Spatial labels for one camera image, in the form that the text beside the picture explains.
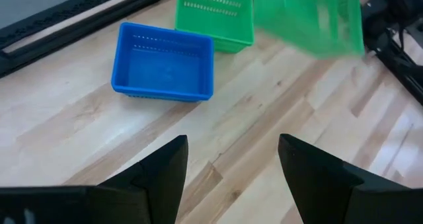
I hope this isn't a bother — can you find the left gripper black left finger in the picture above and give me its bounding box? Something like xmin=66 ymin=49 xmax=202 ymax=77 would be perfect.
xmin=0 ymin=135 xmax=190 ymax=224

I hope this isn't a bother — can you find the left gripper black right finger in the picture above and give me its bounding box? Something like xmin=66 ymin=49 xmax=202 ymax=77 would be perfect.
xmin=278 ymin=133 xmax=423 ymax=224

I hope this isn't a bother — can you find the blue plastic basket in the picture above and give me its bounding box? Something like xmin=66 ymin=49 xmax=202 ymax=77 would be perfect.
xmin=110 ymin=21 xmax=215 ymax=103

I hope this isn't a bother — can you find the green plastic basket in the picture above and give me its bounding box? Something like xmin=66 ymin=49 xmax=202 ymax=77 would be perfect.
xmin=252 ymin=0 xmax=366 ymax=60
xmin=174 ymin=0 xmax=255 ymax=55

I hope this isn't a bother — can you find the black perforated edge strip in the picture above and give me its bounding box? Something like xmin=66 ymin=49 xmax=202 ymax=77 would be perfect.
xmin=0 ymin=0 xmax=137 ymax=52

